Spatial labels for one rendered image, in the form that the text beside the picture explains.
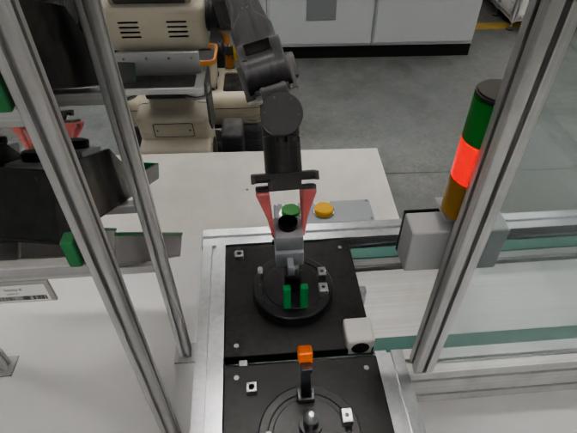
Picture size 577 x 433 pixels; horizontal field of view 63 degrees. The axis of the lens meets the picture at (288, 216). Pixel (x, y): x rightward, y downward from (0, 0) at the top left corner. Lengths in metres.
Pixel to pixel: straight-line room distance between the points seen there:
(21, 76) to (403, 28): 3.68
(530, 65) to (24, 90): 0.38
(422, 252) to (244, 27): 0.41
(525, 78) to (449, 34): 3.63
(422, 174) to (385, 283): 1.85
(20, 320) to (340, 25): 3.22
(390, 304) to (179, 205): 0.57
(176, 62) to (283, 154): 0.72
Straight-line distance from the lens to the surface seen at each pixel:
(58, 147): 0.38
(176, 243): 0.87
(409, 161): 2.84
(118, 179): 0.62
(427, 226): 0.59
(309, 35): 3.83
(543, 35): 0.44
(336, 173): 1.27
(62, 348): 1.00
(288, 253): 0.73
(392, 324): 0.89
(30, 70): 0.35
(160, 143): 1.53
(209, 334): 0.82
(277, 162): 0.70
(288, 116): 0.63
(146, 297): 1.02
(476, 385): 0.88
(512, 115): 0.47
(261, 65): 0.71
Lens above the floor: 1.64
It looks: 43 degrees down
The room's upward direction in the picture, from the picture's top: straight up
